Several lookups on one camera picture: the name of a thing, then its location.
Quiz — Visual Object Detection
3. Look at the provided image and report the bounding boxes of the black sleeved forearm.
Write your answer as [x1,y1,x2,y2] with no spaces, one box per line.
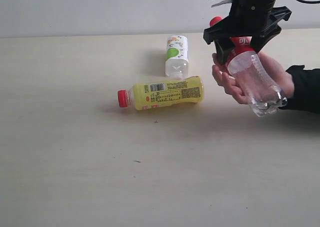
[280,65,320,114]

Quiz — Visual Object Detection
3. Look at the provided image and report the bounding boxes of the white bottle green apple label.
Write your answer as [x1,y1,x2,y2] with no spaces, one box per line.
[165,35,189,80]

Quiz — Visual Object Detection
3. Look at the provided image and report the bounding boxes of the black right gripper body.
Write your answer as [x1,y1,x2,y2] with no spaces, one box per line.
[203,0,276,45]

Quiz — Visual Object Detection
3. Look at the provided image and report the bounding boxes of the clear cola bottle red label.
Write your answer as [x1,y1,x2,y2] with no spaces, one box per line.
[209,16,289,118]

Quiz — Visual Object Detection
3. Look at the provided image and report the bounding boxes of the yellow juice bottle red cap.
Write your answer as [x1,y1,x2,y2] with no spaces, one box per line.
[117,76,204,111]

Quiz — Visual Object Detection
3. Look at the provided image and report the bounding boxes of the person's open bare hand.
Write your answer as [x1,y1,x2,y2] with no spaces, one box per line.
[211,50,295,105]

